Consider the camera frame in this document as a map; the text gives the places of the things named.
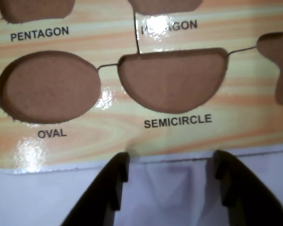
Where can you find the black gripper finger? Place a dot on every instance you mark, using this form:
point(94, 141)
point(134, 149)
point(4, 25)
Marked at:
point(101, 190)
point(247, 197)

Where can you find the wooden shape puzzle board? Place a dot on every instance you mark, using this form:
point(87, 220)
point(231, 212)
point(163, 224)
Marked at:
point(122, 131)

